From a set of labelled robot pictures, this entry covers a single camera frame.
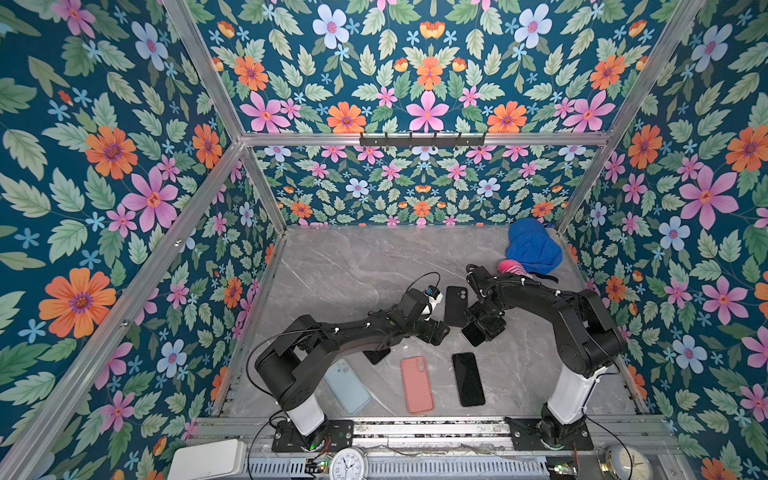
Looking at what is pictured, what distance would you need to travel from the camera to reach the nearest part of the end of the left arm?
2.31 ft

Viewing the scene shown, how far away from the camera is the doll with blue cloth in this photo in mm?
1067

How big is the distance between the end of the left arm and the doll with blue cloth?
437mm
